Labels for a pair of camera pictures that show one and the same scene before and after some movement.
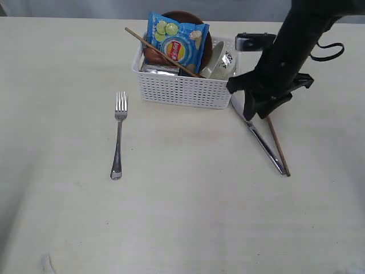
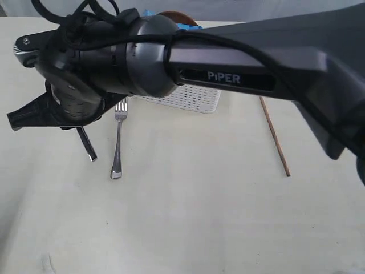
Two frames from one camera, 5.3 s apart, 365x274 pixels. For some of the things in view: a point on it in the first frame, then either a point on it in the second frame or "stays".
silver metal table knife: [263, 137] → [88, 146]
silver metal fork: [120, 113] stays
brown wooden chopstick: [282, 156] stays
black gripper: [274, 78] → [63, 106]
